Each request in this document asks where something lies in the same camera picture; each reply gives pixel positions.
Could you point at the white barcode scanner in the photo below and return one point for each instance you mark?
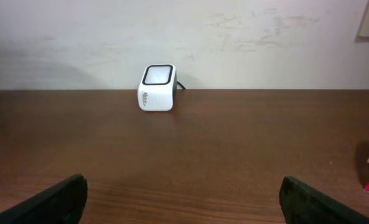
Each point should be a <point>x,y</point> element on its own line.
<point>156,91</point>

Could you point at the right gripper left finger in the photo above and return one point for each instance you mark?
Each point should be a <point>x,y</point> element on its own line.
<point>63,202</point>

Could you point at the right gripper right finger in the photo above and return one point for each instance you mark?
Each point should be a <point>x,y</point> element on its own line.
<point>303,204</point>

